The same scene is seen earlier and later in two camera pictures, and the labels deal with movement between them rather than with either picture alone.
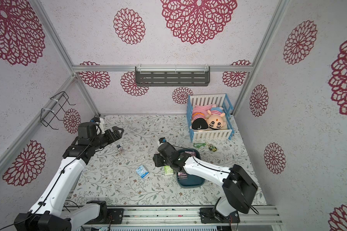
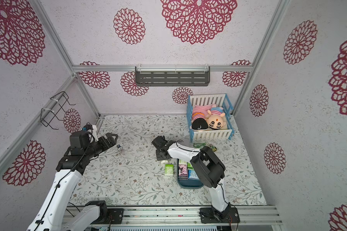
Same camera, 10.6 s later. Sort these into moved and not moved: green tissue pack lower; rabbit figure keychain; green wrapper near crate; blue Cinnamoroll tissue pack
Moved: blue Cinnamoroll tissue pack
Not moved: rabbit figure keychain; green tissue pack lower; green wrapper near crate
